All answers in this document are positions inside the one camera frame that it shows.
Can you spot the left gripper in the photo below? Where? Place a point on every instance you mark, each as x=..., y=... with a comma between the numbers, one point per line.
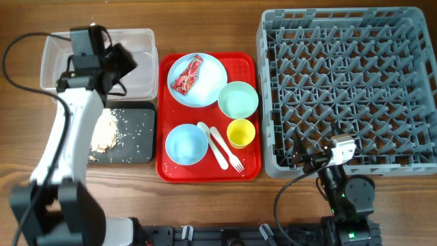
x=128, y=63

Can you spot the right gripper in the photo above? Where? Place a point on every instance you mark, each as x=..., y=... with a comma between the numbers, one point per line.
x=300, y=154

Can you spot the clear plastic waste bin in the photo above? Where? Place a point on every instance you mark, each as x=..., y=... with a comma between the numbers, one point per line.
x=141, y=83

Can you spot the red snack wrapper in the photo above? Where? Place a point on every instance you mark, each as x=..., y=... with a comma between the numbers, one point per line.
x=188, y=77

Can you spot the leftover rice and food scraps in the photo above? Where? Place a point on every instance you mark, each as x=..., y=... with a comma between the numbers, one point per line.
x=104, y=135

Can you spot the yellow plastic cup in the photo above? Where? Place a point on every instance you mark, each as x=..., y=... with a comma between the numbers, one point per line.
x=240, y=133

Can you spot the black plastic waste tray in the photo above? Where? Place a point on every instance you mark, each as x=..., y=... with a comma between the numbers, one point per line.
x=136, y=137

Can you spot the mint green bowl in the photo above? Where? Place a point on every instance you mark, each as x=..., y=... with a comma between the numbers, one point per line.
x=238, y=99

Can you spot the small light blue bowl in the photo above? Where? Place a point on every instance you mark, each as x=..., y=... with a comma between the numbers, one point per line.
x=186, y=144

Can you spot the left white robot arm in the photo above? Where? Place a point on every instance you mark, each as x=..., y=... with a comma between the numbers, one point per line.
x=56, y=208

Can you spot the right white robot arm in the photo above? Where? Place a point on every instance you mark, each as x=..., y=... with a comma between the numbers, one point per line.
x=349, y=197

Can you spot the grey plastic dishwasher rack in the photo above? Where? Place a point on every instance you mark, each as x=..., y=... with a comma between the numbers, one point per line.
x=369, y=71

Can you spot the cream plastic fork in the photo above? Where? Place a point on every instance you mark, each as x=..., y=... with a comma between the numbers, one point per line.
x=233, y=159

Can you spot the light blue round plate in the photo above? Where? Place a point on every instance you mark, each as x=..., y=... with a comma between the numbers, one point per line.
x=211, y=79

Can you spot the cream plastic spoon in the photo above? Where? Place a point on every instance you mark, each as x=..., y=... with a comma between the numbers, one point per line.
x=216, y=152

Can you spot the red plastic serving tray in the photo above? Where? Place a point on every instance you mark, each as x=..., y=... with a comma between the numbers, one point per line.
x=172, y=114

